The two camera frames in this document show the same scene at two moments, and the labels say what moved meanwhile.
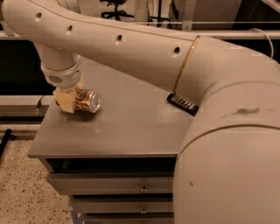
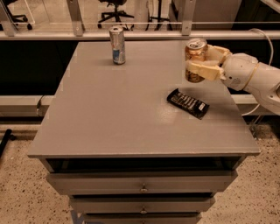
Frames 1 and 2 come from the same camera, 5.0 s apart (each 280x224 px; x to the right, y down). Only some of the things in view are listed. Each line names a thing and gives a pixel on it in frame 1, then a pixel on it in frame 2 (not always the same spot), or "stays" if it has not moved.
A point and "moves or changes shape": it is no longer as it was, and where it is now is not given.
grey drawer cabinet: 116,164 stays
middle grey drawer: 124,205 stays
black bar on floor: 8,134 stays
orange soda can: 87,101 moves or changes shape
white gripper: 61,78 -> 238,72
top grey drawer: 113,183 stays
